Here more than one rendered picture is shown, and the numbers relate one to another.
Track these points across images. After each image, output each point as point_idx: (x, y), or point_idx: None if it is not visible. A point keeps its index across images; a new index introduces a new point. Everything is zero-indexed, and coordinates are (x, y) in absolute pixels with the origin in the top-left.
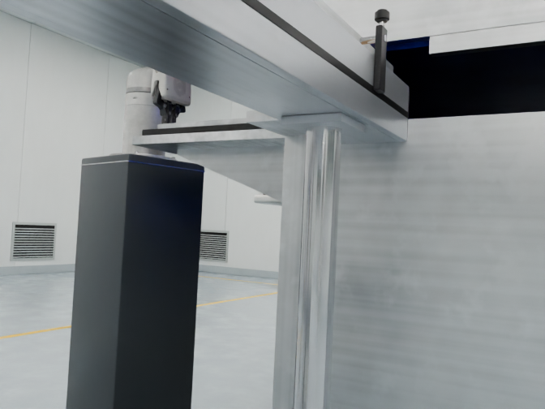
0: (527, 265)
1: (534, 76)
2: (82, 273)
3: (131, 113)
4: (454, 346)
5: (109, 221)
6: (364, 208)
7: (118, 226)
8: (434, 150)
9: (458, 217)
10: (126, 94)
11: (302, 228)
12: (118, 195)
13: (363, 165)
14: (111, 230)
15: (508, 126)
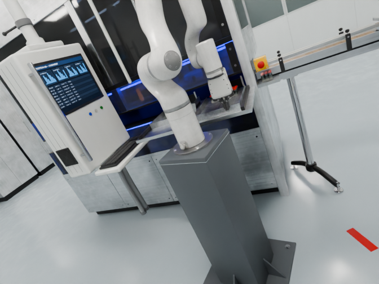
0: (266, 98)
1: None
2: (234, 212)
3: (194, 115)
4: (270, 118)
5: (234, 168)
6: (263, 99)
7: (238, 164)
8: None
9: (264, 94)
10: (186, 106)
11: (297, 96)
12: (232, 151)
13: (260, 89)
14: (236, 170)
15: None
